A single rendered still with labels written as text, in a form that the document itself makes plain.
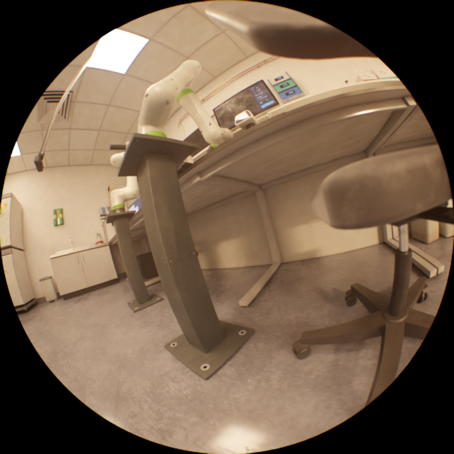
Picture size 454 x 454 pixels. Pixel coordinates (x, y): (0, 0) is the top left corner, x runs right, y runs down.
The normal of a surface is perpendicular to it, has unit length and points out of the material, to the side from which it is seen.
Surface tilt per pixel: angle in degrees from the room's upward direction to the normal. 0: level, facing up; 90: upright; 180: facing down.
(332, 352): 0
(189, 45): 180
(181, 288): 90
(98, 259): 90
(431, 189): 90
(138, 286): 90
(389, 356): 8
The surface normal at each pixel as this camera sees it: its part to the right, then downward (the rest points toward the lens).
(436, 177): -0.49, 0.13
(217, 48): 0.26, 0.97
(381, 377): -0.37, -0.92
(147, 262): 0.78, -0.22
